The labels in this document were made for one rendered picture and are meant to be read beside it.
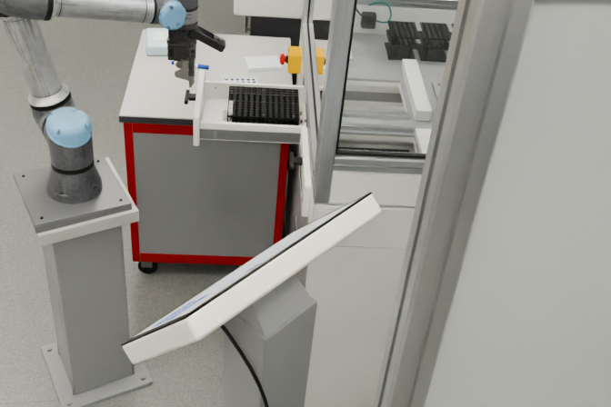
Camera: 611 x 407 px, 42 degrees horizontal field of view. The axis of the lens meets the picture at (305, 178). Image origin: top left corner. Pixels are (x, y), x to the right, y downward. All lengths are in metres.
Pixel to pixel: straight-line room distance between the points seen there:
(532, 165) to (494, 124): 0.07
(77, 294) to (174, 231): 0.63
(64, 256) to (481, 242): 1.79
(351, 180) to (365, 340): 0.61
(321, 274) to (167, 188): 0.86
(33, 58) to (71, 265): 0.60
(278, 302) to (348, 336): 0.80
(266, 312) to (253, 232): 1.39
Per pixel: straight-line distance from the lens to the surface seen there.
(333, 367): 2.52
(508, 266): 0.74
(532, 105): 0.64
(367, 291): 2.28
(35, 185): 2.40
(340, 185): 2.02
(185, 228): 2.99
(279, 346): 1.67
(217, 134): 2.43
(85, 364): 2.73
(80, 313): 2.56
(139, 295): 3.12
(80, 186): 2.29
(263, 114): 2.45
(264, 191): 2.86
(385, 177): 2.02
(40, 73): 2.28
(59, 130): 2.22
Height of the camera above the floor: 2.22
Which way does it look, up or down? 37 degrees down
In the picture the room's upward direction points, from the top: 6 degrees clockwise
